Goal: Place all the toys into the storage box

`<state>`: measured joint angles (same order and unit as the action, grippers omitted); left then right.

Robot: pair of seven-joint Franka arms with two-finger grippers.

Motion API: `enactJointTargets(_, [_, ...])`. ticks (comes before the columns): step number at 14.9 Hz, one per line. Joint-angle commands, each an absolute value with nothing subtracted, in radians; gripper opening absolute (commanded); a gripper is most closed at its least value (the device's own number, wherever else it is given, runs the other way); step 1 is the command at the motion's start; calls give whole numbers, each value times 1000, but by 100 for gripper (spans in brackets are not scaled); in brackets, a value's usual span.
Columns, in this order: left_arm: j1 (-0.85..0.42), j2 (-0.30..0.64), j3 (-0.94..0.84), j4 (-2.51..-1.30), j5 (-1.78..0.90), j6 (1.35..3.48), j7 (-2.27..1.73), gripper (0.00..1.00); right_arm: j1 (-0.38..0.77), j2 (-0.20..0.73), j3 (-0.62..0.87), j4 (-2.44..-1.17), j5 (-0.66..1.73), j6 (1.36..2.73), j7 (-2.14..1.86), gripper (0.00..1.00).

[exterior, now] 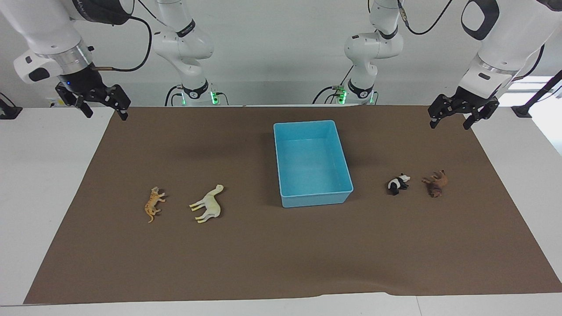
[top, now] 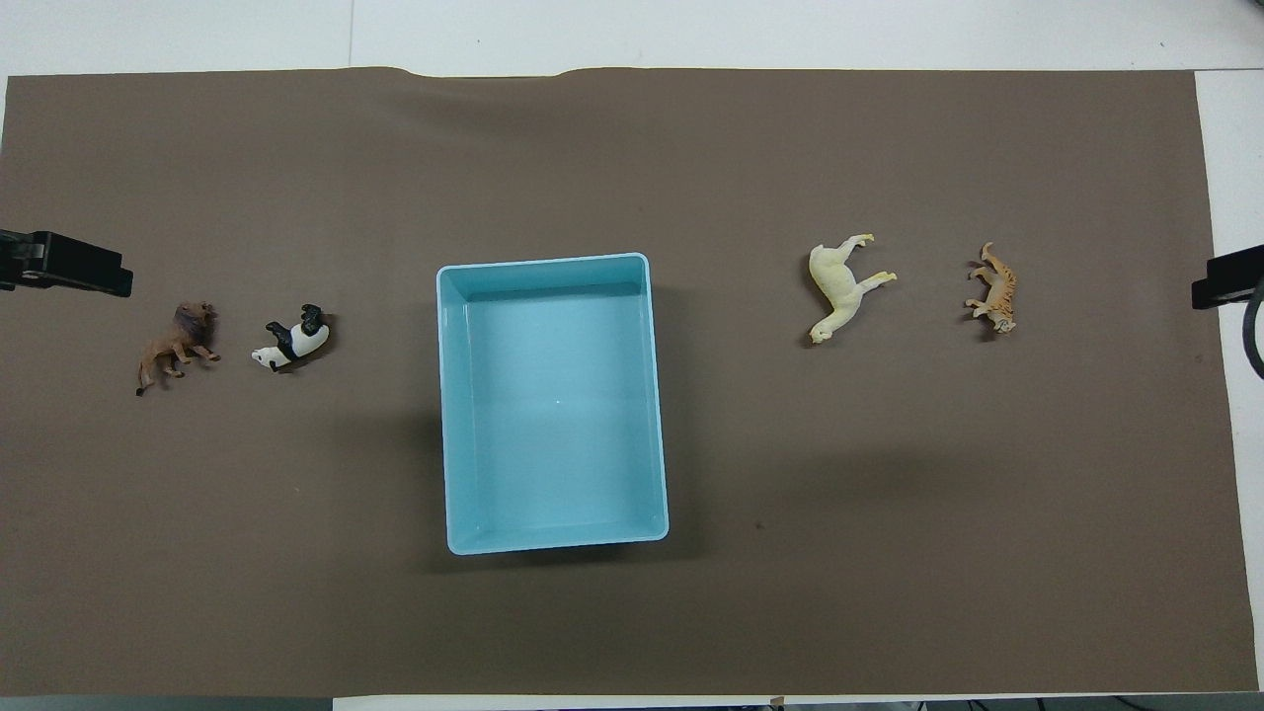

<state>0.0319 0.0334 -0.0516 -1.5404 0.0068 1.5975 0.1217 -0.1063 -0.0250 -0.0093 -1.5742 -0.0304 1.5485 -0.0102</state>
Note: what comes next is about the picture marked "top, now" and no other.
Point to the brown lion toy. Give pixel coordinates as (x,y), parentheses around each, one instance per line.
(178,341)

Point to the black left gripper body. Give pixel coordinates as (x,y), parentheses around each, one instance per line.
(15,262)

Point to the cream horse toy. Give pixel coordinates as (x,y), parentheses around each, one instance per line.
(834,286)

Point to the orange tiger toy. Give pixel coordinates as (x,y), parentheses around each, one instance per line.
(997,291)

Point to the black and white panda toy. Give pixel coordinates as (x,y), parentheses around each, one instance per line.
(296,343)

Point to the brown table mat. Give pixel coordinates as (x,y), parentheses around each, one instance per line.
(691,612)

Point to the light blue storage box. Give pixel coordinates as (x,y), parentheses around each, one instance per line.
(553,415)

